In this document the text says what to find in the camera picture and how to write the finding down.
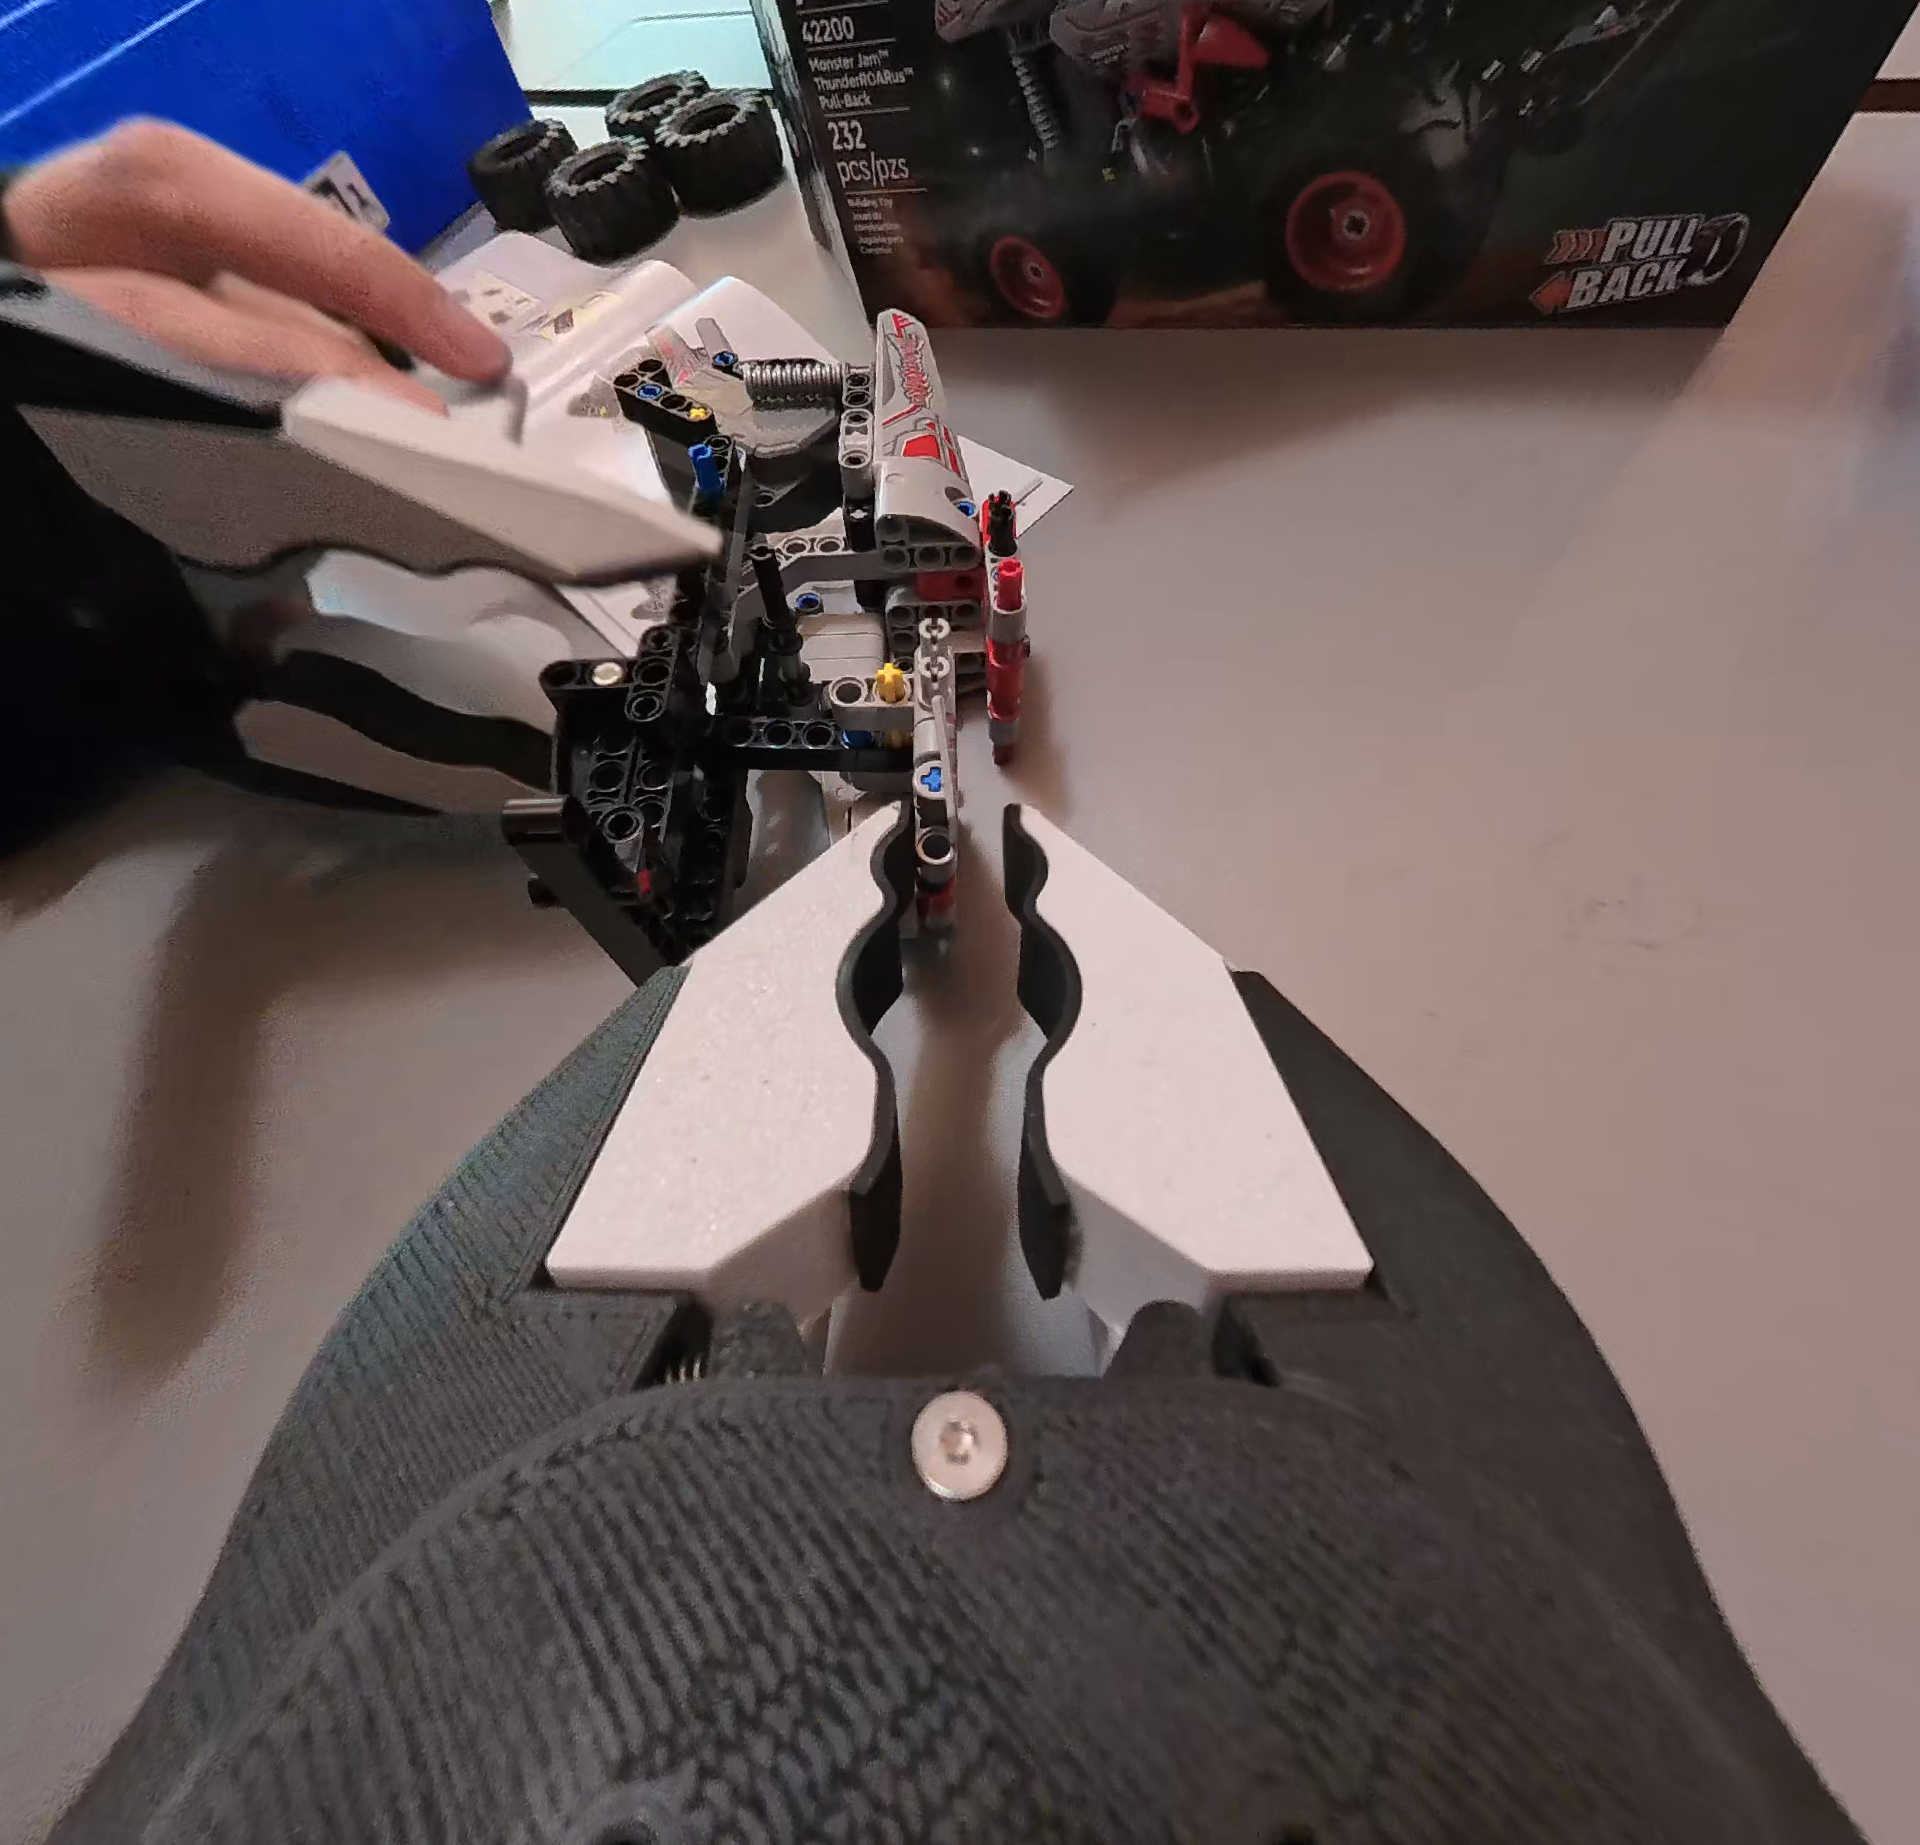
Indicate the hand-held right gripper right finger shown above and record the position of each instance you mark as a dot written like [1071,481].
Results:
[1200,1124]

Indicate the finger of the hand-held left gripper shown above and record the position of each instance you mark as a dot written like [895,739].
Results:
[376,766]
[496,502]

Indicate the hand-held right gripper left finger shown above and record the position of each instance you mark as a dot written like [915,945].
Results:
[722,1124]

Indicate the brick toy truck model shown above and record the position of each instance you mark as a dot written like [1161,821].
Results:
[661,735]

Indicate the grey desk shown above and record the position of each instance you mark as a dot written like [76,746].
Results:
[1426,674]

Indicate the person's left hand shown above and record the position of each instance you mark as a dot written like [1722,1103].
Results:
[196,224]

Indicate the white instruction booklet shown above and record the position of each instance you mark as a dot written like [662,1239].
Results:
[601,316]

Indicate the black toy tire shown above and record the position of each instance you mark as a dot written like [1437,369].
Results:
[519,177]
[609,203]
[718,151]
[653,102]

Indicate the blue box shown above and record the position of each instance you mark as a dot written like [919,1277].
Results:
[225,30]

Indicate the black toy truck box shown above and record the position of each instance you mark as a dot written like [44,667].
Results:
[1501,75]

